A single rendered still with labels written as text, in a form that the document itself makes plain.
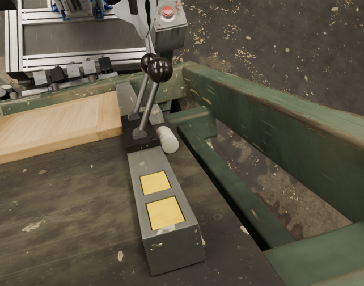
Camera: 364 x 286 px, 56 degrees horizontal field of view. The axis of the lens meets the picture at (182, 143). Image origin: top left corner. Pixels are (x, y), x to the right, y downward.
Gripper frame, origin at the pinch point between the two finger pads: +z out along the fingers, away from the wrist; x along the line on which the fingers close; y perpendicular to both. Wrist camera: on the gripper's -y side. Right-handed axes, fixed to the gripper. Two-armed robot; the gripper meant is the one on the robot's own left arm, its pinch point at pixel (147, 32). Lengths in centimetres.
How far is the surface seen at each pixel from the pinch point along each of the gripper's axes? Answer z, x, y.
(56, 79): 33, -33, 66
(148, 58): 3.8, 2.6, -1.5
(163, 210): 6.4, 31.2, -21.2
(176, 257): 8.0, 34.3, -24.3
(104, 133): 20.7, 5.1, 9.9
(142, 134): 10.3, 15.5, -7.9
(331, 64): 70, -186, -16
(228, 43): 55, -158, 46
